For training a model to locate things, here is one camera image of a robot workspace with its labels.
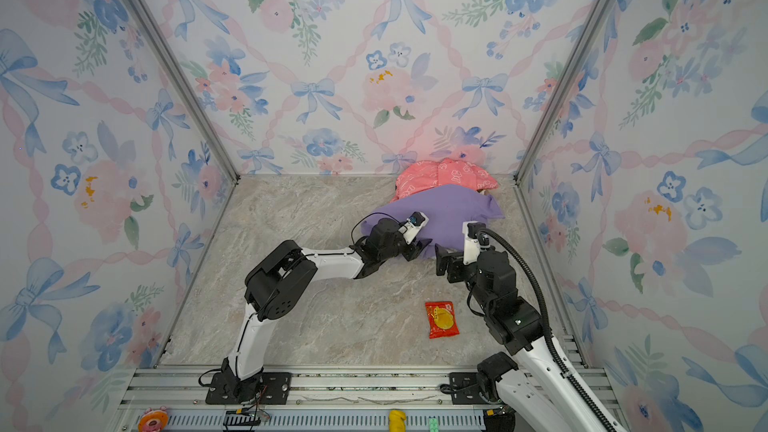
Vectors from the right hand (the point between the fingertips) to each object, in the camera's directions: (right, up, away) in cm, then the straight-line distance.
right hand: (454, 242), depth 74 cm
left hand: (-4, +1, +18) cm, 18 cm away
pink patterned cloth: (-6, +20, +36) cm, 42 cm away
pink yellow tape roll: (-69, -39, -6) cm, 80 cm away
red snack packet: (-1, -23, +10) cm, 25 cm away
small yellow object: (-14, -41, -5) cm, 44 cm away
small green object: (-6, -42, -5) cm, 42 cm away
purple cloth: (+1, +7, +23) cm, 24 cm away
